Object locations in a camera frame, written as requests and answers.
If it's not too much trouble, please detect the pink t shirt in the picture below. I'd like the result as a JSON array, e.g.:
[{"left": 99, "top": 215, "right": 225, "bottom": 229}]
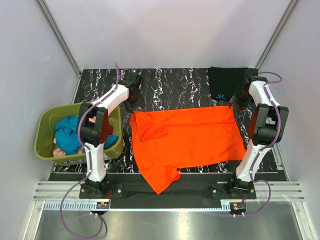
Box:
[{"left": 53, "top": 148, "right": 66, "bottom": 158}]

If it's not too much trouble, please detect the olive green plastic basket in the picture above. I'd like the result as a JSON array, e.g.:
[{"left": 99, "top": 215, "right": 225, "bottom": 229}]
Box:
[{"left": 34, "top": 103, "right": 124, "bottom": 166}]

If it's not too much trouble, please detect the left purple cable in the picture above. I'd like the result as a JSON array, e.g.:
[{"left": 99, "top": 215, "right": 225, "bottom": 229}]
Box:
[{"left": 59, "top": 62, "right": 121, "bottom": 238}]

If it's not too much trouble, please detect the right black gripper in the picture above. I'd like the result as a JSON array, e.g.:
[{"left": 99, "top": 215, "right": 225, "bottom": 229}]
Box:
[{"left": 228, "top": 86, "right": 252, "bottom": 112}]

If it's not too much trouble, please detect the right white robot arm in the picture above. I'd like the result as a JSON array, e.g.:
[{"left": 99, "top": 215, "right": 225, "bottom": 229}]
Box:
[{"left": 226, "top": 68, "right": 289, "bottom": 199}]

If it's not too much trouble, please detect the purple cable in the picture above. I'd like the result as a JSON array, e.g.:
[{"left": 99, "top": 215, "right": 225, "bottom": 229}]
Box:
[
  {"left": 249, "top": 71, "right": 283, "bottom": 217},
  {"left": 59, "top": 62, "right": 121, "bottom": 238}
]

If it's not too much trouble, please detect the aluminium corner post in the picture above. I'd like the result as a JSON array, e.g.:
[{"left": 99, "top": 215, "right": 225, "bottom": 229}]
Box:
[
  {"left": 255, "top": 0, "right": 300, "bottom": 70},
  {"left": 35, "top": 0, "right": 82, "bottom": 78}
]

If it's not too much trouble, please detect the teal t shirt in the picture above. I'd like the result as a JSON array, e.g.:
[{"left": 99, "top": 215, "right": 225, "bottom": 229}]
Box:
[{"left": 53, "top": 115, "right": 120, "bottom": 156}]

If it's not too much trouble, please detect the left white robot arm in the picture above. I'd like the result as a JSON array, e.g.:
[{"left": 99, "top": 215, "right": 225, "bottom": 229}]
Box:
[{"left": 76, "top": 72, "right": 145, "bottom": 198}]

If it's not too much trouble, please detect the folded black t shirt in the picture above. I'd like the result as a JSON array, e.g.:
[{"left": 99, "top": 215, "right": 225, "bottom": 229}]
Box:
[{"left": 207, "top": 67, "right": 249, "bottom": 101}]

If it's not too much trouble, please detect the left aluminium corner post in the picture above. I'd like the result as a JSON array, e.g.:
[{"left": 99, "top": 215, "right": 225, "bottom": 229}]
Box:
[{"left": 35, "top": 0, "right": 82, "bottom": 78}]

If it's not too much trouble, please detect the aluminium frame rail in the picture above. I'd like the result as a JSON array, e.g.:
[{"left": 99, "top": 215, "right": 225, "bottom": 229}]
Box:
[{"left": 32, "top": 181, "right": 83, "bottom": 201}]

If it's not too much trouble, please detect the right aluminium corner post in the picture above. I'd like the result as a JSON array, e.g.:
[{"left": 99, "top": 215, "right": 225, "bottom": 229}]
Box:
[{"left": 255, "top": 0, "right": 300, "bottom": 70}]

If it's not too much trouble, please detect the orange t shirt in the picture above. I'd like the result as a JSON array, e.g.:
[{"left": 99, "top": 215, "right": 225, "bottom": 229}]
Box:
[{"left": 129, "top": 106, "right": 246, "bottom": 195}]

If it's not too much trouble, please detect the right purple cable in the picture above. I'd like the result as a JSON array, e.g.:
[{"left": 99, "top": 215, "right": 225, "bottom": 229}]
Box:
[{"left": 249, "top": 71, "right": 283, "bottom": 217}]

